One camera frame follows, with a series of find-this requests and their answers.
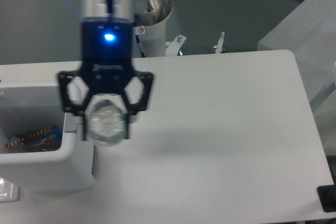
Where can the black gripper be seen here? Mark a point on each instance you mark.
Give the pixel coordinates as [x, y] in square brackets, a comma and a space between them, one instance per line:
[106, 50]

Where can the crushed clear plastic bottle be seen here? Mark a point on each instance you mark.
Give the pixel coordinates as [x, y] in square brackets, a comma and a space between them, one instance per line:
[106, 125]

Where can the blue snack wrapper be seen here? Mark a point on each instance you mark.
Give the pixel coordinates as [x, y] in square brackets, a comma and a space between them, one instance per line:
[43, 140]

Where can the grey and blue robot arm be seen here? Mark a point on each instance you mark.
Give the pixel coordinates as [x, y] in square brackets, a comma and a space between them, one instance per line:
[107, 10]

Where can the white trash can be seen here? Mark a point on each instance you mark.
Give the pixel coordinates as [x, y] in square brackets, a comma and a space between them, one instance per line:
[33, 106]

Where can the clear plastic bag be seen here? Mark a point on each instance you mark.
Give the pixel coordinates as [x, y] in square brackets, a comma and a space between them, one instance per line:
[9, 191]

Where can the white translucent side table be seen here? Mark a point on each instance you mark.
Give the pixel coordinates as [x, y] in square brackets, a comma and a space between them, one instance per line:
[309, 33]

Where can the black device at table edge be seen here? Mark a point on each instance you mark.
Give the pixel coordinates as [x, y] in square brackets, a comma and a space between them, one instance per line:
[326, 195]

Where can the white metal mounting frame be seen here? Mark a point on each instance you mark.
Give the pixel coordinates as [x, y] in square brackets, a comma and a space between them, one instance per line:
[176, 47]

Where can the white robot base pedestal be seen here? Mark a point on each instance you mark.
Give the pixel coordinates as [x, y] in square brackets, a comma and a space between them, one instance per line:
[150, 27]

